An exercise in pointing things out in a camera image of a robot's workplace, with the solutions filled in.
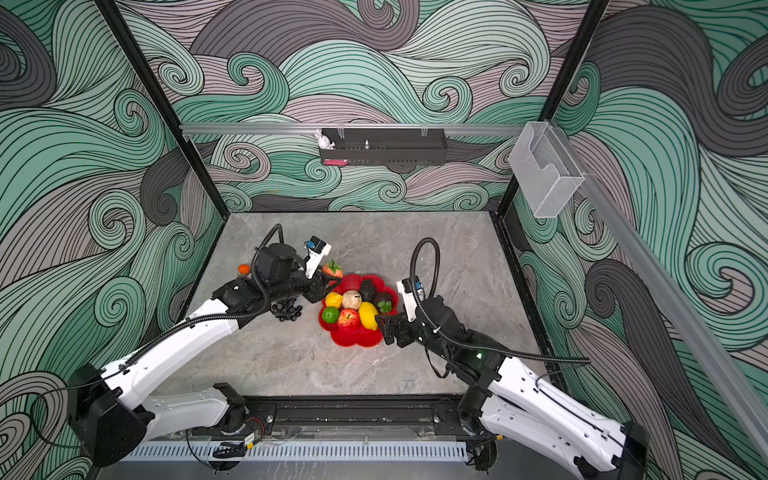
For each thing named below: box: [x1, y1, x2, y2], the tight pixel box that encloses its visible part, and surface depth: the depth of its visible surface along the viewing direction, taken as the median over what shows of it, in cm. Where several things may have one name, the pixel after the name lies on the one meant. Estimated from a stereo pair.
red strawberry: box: [322, 259, 344, 278], surface depth 74 cm
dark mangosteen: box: [376, 292, 394, 315], surface depth 89 cm
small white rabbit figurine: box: [314, 129, 336, 150], surface depth 87 cm
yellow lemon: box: [359, 301, 379, 331], surface depth 89 cm
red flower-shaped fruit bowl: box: [319, 274, 363, 347], surface depth 87 cm
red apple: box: [337, 308, 359, 328], surface depth 87 cm
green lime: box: [322, 306, 339, 324], surface depth 85 cm
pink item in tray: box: [323, 159, 350, 166], surface depth 91 cm
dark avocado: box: [360, 278, 376, 302], surface depth 94 cm
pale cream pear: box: [342, 290, 362, 310], surface depth 90 cm
